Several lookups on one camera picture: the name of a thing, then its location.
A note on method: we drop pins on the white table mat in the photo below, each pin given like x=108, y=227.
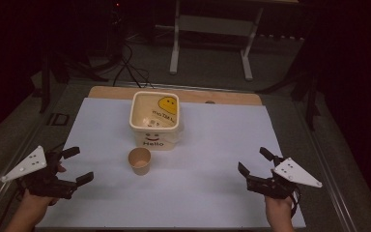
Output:
x=212, y=167

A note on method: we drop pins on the wooden table board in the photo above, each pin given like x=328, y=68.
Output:
x=225, y=96

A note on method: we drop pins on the small black frame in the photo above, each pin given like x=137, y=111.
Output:
x=58, y=119

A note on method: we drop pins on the person's right hand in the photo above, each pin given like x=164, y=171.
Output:
x=278, y=209

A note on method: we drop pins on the person's left hand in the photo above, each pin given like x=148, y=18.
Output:
x=34, y=199

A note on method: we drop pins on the black tripod stand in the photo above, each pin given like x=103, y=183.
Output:
x=310, y=96

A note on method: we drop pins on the white metal stand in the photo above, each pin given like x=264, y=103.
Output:
x=248, y=64

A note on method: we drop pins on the white smiley face bin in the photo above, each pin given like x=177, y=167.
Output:
x=154, y=135

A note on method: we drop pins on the brown paper cup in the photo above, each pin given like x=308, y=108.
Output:
x=140, y=165

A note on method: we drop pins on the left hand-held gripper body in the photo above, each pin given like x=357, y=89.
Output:
x=29, y=164

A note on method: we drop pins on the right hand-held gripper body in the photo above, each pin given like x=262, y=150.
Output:
x=298, y=175

